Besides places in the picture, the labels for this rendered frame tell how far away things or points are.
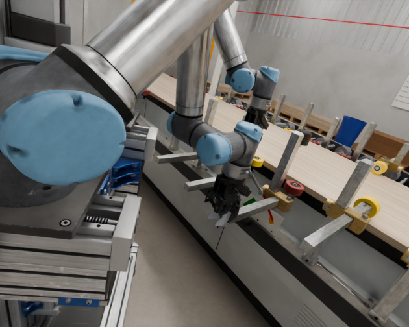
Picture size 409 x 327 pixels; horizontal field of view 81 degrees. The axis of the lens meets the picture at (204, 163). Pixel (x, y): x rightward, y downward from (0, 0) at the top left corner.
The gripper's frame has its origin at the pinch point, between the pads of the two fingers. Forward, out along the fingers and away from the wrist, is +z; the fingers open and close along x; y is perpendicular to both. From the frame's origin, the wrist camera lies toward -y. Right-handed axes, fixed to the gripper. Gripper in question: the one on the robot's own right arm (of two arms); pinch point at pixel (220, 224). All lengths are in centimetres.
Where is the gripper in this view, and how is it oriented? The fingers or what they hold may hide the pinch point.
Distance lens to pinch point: 83.1
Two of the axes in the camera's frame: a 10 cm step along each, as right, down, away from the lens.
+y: -7.6, 1.0, -6.4
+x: 6.1, 4.7, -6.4
